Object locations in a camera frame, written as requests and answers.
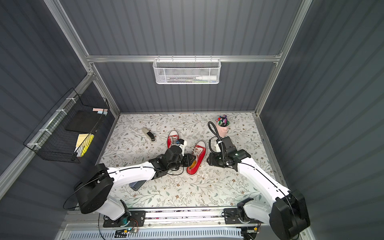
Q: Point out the pink pen cup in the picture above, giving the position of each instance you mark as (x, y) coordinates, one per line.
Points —
(223, 131)

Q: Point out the coloured markers in cup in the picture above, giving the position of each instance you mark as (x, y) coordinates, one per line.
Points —
(222, 121)

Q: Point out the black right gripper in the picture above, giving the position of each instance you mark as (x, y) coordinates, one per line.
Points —
(214, 159)

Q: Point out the red sneaker one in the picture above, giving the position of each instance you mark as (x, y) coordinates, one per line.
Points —
(200, 150)
(173, 139)

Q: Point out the yellow insole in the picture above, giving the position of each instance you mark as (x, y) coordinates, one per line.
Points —
(192, 165)

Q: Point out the white marker in basket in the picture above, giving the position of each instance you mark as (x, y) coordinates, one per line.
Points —
(209, 79)

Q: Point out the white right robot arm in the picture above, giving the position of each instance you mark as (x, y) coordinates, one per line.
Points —
(285, 211)

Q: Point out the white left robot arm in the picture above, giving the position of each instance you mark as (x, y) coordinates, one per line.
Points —
(93, 191)

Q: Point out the black notebook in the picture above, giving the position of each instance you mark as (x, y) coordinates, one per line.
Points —
(85, 122)

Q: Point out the white wire mesh basket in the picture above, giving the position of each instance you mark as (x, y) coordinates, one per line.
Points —
(184, 73)

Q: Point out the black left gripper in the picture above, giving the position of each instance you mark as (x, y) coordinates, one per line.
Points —
(186, 160)

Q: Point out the grey blue calculator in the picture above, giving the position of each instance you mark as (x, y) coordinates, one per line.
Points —
(136, 185)

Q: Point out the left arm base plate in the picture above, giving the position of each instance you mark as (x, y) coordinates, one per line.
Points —
(130, 220)

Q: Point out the yellow sticky note pad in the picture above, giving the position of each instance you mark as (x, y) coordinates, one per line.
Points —
(83, 143)

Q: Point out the black wire wall basket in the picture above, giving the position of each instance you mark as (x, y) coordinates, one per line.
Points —
(69, 132)

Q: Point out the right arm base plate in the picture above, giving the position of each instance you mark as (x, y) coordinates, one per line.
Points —
(233, 216)

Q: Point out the beige and black stapler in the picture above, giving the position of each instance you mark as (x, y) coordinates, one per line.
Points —
(149, 134)

